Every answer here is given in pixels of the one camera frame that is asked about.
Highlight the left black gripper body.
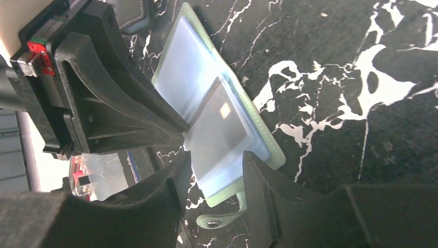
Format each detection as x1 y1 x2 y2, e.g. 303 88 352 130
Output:
7 1 120 160

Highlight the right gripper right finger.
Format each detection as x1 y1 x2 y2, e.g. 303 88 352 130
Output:
243 151 437 247

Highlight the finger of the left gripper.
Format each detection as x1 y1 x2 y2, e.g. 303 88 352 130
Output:
55 33 188 154

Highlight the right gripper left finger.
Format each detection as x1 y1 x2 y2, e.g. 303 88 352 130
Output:
1 151 192 247

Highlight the black VIP credit card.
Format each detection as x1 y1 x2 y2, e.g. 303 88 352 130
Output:
184 77 247 180

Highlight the green card holder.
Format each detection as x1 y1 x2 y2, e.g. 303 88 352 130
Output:
152 3 286 229

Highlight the black card holder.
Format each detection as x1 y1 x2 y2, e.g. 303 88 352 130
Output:
106 0 154 35

